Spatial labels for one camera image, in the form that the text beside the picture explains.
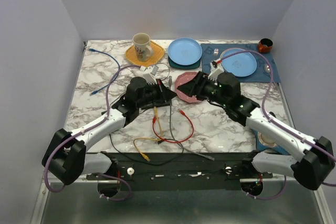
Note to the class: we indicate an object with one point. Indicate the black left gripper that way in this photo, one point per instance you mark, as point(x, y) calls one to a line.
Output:
point(165, 95)

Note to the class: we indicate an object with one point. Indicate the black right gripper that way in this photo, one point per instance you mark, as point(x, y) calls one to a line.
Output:
point(196, 85)

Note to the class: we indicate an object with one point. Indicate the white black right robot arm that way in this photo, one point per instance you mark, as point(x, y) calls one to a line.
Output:
point(309, 160)

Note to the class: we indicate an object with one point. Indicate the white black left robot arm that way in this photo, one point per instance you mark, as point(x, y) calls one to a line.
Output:
point(66, 156)

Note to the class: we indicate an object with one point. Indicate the blue plate on placemat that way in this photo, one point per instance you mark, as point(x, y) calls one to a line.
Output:
point(239, 63)

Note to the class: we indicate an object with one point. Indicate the dark teal coaster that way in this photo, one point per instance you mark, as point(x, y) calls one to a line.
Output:
point(184, 67)

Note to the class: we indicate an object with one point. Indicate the silver fork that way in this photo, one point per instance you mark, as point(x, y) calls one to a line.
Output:
point(216, 50)

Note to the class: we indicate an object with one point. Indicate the pink dotted plate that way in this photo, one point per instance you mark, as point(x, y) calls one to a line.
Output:
point(183, 79)

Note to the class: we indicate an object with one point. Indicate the yellow woven coaster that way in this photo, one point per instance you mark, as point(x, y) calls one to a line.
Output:
point(158, 54)

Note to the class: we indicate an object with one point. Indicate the blue cloth placemat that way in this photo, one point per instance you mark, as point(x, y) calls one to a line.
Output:
point(207, 57)

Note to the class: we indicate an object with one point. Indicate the silver spoon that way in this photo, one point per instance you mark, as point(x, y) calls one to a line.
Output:
point(267, 71)

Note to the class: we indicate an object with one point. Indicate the beige floral mug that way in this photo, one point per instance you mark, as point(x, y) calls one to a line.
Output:
point(142, 45)

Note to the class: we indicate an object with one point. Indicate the light blue plate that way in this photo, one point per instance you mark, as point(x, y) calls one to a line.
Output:
point(184, 51)

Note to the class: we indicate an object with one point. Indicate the small red-brown bowl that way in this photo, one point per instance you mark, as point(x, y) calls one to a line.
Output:
point(265, 45)

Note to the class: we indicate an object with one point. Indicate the blue star-shaped dish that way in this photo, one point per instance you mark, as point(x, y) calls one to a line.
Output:
point(265, 143)

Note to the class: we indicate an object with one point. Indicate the aluminium rail frame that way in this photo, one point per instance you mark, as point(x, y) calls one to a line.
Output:
point(177, 171)

